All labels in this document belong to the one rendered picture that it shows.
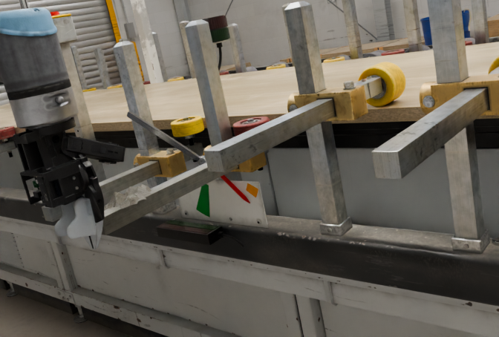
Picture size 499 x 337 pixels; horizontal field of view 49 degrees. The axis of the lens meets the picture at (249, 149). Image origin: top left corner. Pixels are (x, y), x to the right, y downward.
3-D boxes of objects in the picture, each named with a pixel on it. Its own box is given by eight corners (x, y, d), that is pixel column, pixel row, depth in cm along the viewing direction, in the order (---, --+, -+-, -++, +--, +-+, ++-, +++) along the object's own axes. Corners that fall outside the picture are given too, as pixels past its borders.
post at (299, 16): (344, 260, 102) (299, 1, 91) (328, 258, 105) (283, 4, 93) (353, 252, 105) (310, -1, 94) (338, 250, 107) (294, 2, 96)
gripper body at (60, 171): (30, 208, 83) (6, 133, 81) (77, 188, 90) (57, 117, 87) (56, 212, 78) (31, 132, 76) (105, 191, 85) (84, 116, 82)
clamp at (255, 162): (252, 173, 109) (247, 148, 108) (205, 171, 118) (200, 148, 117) (269, 163, 113) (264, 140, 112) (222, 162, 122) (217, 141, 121)
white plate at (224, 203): (266, 228, 111) (257, 182, 109) (181, 217, 128) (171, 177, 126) (268, 227, 112) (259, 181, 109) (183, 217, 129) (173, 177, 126)
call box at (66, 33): (56, 47, 138) (47, 15, 136) (41, 50, 143) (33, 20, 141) (79, 42, 143) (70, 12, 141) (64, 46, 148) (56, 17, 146)
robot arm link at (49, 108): (51, 88, 87) (85, 83, 81) (60, 118, 88) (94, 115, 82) (-2, 102, 80) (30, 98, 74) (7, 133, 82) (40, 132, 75)
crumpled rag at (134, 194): (123, 211, 88) (119, 197, 87) (99, 208, 92) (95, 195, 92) (164, 191, 94) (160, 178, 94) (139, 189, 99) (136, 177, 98)
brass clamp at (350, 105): (353, 122, 90) (348, 91, 89) (287, 124, 99) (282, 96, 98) (370, 112, 95) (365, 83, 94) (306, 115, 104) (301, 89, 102)
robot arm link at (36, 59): (17, 12, 84) (62, -2, 79) (41, 90, 87) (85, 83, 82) (-37, 17, 76) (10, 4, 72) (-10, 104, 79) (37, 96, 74)
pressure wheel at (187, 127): (212, 161, 135) (202, 116, 133) (180, 168, 134) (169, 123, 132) (209, 154, 143) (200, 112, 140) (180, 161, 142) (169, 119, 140)
